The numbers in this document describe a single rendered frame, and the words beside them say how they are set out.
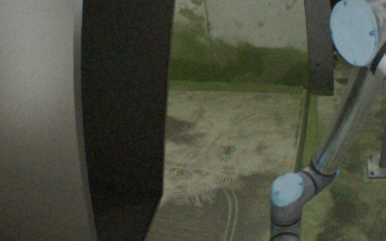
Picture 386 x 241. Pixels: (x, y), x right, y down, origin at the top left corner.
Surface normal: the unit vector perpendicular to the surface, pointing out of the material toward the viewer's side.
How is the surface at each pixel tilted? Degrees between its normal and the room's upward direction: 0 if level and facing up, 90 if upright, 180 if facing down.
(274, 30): 90
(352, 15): 86
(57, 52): 90
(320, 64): 90
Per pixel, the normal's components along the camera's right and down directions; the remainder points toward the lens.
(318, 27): -0.29, 0.50
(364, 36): -0.86, 0.28
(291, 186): -0.21, -0.85
